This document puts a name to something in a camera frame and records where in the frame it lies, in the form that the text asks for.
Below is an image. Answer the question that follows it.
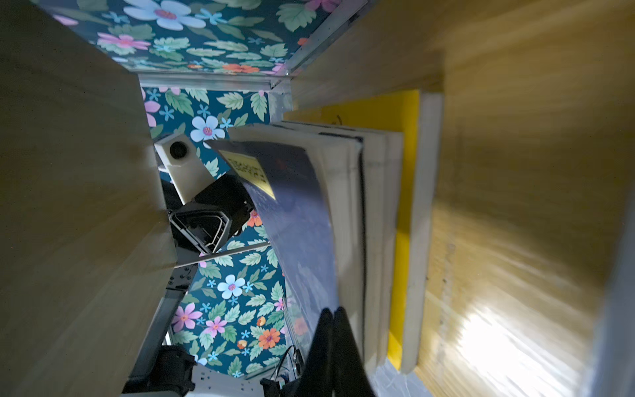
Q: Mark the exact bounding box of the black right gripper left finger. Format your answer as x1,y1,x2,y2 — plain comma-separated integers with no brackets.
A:
294,309,333,397

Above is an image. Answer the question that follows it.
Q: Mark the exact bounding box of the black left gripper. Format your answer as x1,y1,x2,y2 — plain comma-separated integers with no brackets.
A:
161,174,255,255

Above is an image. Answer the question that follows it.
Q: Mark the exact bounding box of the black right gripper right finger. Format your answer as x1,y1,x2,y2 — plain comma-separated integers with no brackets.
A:
333,307,375,397

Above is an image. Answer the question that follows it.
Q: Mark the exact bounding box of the dark blue yellow-label book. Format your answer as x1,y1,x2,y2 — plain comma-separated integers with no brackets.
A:
277,122,402,372

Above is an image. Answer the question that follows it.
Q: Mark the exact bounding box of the navy book small label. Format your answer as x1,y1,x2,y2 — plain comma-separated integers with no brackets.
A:
218,122,401,372

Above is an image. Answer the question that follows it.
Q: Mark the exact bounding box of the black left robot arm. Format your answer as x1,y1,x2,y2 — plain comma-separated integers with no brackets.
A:
122,174,254,396

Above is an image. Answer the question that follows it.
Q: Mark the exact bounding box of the yellow book in shelf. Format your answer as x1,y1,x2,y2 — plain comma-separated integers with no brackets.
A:
284,90,444,374

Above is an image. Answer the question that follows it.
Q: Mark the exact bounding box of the wooden white-frame bookshelf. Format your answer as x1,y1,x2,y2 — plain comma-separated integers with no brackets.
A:
1,1,634,396

